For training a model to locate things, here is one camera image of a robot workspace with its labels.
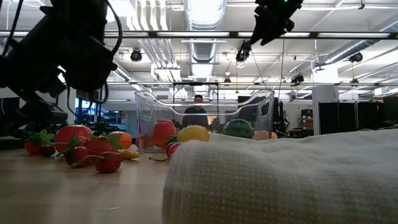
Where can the small yellow toy banana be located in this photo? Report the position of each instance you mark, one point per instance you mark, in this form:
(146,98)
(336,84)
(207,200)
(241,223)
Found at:
(129,154)

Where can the pink toy peach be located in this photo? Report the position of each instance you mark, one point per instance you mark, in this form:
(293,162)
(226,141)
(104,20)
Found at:
(262,134)

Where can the red toy bell pepper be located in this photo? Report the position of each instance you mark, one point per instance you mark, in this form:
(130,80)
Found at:
(163,133)

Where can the dark red toy cherry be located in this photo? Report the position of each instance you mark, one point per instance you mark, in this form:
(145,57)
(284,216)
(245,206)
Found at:
(46,151)

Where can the small toy strawberry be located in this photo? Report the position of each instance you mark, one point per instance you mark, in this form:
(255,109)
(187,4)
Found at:
(142,142)
(82,140)

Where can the toy strawberry with big leaves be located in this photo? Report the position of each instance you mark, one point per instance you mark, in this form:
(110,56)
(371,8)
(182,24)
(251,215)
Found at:
(32,146)

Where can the black ceiling spotlight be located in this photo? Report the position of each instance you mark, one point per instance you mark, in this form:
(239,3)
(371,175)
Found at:
(356,57)
(297,79)
(136,55)

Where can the black overhead crossbar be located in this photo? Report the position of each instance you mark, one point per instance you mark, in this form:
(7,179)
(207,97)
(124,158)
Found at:
(233,34)

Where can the silver ventilation duct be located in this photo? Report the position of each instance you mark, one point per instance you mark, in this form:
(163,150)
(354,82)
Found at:
(203,49)

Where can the toy orange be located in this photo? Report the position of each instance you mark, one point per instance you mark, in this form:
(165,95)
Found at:
(122,140)

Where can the shelf with red bins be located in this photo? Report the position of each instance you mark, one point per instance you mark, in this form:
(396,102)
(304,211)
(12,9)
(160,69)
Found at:
(306,119)

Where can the black hanging camera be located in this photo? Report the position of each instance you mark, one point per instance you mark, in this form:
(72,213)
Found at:
(243,53)

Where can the striped toy watermelon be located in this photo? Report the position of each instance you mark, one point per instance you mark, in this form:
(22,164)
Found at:
(238,128)

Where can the white waffle dish towel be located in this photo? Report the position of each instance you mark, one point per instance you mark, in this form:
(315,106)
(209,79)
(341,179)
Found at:
(280,180)

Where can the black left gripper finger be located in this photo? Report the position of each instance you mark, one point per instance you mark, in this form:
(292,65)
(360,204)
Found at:
(40,113)

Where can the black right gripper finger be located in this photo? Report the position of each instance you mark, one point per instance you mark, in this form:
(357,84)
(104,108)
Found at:
(269,34)
(257,29)

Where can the yellow toy lemon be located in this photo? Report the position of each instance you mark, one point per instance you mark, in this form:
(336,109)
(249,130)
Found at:
(192,133)

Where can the black partition panels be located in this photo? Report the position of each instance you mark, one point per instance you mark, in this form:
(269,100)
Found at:
(342,115)

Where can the clear plastic tupperware container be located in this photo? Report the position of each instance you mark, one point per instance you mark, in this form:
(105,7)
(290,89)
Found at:
(143,109)

